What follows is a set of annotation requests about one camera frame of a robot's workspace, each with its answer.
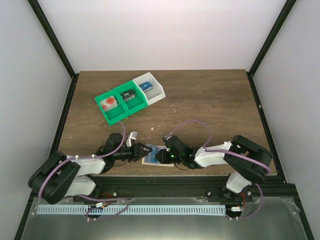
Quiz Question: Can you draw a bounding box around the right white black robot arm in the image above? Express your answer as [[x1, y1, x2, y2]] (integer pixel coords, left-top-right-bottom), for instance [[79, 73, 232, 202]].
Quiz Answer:
[[155, 135, 273, 202]]

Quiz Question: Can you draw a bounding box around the white red card stack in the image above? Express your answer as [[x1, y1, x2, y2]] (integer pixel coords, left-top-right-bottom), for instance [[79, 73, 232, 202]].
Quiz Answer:
[[99, 96, 118, 112]]

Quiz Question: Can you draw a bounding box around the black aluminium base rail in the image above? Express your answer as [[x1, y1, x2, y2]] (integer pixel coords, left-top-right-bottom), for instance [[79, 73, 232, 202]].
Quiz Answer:
[[89, 176, 300, 204]]

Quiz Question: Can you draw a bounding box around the right black frame post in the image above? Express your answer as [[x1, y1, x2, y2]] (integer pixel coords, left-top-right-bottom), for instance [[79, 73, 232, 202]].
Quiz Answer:
[[248, 0, 298, 75]]

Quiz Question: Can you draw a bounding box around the blue credit card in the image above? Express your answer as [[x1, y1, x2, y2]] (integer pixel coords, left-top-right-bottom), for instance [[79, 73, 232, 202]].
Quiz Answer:
[[141, 143, 166, 166]]

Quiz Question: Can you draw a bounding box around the black frame post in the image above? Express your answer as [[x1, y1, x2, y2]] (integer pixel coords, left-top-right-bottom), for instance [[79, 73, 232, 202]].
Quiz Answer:
[[248, 0, 298, 75], [26, 0, 77, 79]]

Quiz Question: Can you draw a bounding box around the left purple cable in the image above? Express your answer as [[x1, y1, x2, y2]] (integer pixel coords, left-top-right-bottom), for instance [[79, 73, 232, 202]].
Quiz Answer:
[[37, 121, 126, 198]]

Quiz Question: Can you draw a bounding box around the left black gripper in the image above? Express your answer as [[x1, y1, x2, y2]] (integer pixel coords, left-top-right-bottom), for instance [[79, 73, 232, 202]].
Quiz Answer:
[[113, 142, 153, 163]]

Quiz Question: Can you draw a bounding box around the left black frame post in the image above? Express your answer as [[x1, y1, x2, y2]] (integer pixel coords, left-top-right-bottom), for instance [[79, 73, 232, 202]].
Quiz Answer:
[[26, 0, 77, 79]]

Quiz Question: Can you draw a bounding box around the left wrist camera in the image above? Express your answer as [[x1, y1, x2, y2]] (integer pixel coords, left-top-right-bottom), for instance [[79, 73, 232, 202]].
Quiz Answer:
[[126, 131, 138, 147]]

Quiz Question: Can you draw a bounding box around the light blue slotted cable duct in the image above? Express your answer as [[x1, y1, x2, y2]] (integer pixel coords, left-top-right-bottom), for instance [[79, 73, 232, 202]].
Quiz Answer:
[[36, 204, 226, 216]]

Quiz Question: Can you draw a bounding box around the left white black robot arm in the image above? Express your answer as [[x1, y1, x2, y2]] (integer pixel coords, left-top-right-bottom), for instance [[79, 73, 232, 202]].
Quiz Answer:
[[27, 131, 152, 205]]

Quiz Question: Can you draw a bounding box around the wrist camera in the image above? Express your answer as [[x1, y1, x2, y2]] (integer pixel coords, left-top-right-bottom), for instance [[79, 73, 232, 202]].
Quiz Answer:
[[126, 131, 138, 147], [162, 135, 173, 142]]

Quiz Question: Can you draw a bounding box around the green plastic bin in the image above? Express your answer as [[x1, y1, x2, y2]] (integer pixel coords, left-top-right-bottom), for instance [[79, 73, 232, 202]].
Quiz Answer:
[[114, 80, 148, 116], [94, 89, 129, 126]]

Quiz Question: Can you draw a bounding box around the blue card stack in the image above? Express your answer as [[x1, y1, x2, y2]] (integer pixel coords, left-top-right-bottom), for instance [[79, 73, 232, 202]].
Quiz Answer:
[[139, 81, 153, 93]]

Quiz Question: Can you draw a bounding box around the middle green plastic bin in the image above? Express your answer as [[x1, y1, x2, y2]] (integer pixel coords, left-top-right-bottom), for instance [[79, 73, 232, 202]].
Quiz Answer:
[[114, 80, 148, 116]]

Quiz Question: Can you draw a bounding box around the left green plastic bin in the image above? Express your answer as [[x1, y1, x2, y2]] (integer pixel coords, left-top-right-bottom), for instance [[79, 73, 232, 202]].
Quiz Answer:
[[94, 89, 129, 126]]

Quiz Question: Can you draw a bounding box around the black card stack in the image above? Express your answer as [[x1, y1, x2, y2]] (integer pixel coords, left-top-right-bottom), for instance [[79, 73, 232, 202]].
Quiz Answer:
[[120, 88, 136, 102]]

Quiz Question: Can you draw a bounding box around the white plastic bin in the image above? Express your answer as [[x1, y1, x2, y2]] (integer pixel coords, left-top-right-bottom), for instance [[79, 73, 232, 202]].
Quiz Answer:
[[132, 72, 166, 106]]

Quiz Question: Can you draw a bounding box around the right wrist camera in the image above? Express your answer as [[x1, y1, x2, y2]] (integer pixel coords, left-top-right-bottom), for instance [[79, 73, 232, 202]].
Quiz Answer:
[[162, 135, 173, 142]]

